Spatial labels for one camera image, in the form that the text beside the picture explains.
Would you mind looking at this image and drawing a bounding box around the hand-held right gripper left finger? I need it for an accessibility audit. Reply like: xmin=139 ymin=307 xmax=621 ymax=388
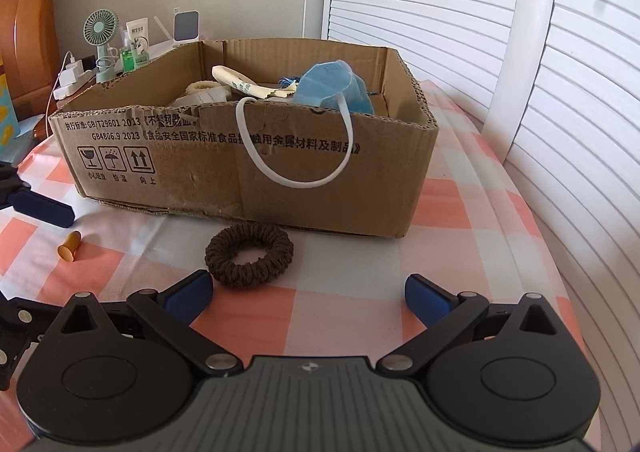
xmin=47 ymin=269 xmax=241 ymax=377

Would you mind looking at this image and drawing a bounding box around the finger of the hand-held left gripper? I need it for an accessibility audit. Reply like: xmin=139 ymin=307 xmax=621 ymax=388
xmin=0 ymin=162 xmax=76 ymax=228
xmin=0 ymin=297 xmax=64 ymax=393

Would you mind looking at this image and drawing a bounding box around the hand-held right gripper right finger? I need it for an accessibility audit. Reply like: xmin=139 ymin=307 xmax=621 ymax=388
xmin=377 ymin=275 xmax=574 ymax=377

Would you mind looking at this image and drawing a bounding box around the brown hair scrunchie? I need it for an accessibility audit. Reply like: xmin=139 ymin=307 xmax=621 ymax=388
xmin=205 ymin=223 xmax=295 ymax=290

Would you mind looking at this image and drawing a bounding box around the cardboard box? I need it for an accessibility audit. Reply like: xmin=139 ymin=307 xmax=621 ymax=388
xmin=48 ymin=36 xmax=440 ymax=239

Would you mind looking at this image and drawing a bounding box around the blue face mask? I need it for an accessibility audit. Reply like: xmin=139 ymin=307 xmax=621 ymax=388
xmin=235 ymin=61 xmax=375 ymax=189

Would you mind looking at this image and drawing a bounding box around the wooden nightstand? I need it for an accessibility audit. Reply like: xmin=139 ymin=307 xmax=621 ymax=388
xmin=30 ymin=57 xmax=101 ymax=140

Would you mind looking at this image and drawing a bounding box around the orange white checked tablecloth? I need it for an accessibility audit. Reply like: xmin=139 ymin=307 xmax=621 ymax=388
xmin=0 ymin=80 xmax=601 ymax=452

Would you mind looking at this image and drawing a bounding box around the light blue bed sheet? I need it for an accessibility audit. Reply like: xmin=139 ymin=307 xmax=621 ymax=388
xmin=17 ymin=113 xmax=51 ymax=139

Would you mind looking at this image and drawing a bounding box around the yellow blue snack bag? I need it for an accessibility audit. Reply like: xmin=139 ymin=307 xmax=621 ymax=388
xmin=0 ymin=73 xmax=21 ymax=154

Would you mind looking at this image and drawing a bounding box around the white power strip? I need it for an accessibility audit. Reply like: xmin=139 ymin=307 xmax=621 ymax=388
xmin=53 ymin=70 xmax=97 ymax=101

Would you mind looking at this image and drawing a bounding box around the white charger plug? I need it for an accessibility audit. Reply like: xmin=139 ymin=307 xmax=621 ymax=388
xmin=59 ymin=60 xmax=84 ymax=86

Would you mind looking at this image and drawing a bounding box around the green hand sanitizer bottle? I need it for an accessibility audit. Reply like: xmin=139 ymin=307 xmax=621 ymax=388
xmin=119 ymin=27 xmax=139 ymax=74

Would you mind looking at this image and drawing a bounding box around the green desk fan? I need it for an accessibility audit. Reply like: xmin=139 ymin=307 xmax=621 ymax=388
xmin=83 ymin=9 xmax=120 ymax=84

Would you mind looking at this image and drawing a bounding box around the cream fabric roll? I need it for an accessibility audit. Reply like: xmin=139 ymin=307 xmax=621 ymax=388
xmin=185 ymin=80 xmax=232 ymax=106

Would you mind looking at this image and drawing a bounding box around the white cosmetic tube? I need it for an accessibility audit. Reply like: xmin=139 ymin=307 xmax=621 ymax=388
xmin=126 ymin=20 xmax=151 ymax=68

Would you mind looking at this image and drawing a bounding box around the wooden bed headboard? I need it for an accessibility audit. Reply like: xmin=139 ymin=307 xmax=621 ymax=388
xmin=0 ymin=0 xmax=69 ymax=133

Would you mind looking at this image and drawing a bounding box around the white standing mirror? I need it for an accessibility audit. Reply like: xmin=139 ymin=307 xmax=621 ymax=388
xmin=172 ymin=8 xmax=201 ymax=46

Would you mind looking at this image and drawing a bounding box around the white charging cable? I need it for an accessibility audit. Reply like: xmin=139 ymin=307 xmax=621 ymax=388
xmin=46 ymin=51 xmax=76 ymax=135

